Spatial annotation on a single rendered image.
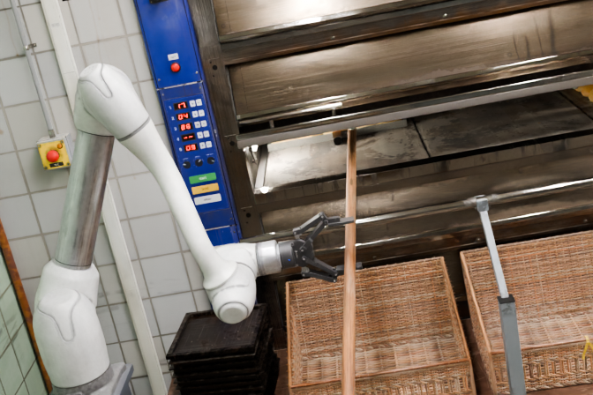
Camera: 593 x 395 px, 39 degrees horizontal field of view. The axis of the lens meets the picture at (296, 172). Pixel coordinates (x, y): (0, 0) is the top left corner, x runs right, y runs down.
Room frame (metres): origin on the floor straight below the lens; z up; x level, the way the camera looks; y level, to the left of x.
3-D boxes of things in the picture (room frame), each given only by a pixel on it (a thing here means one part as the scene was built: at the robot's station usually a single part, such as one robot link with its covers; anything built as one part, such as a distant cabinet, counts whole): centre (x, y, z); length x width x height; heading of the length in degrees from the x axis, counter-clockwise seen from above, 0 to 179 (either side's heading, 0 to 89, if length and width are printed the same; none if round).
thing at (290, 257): (2.11, 0.04, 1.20); 0.09 x 0.07 x 0.08; 86
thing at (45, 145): (2.71, 0.76, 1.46); 0.10 x 0.07 x 0.10; 86
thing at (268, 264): (2.11, 0.12, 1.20); 0.09 x 0.06 x 0.09; 176
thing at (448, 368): (2.41, -0.14, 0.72); 0.56 x 0.49 x 0.28; 85
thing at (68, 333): (1.97, 0.65, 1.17); 0.18 x 0.16 x 0.22; 16
